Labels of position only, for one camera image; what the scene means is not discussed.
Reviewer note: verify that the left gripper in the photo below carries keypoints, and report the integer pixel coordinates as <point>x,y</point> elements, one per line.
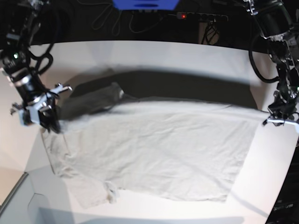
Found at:
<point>283,114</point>

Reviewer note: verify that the grey tray corner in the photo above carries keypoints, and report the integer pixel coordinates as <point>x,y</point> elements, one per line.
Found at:
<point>13,192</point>

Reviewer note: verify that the light grey t-shirt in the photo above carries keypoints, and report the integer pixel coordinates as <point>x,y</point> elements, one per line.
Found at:
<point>176,149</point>

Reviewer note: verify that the black power strip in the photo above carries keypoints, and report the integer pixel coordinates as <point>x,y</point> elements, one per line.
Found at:
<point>201,17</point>

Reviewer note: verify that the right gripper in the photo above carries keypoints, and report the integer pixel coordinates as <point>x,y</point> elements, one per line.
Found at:
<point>42,110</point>

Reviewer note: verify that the blue plastic mount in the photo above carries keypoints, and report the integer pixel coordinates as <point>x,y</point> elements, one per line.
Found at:
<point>145,4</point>

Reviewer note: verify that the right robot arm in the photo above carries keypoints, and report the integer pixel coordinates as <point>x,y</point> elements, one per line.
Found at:
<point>23,68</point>

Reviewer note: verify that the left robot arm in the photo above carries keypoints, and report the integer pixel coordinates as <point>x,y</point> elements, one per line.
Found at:
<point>282,35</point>

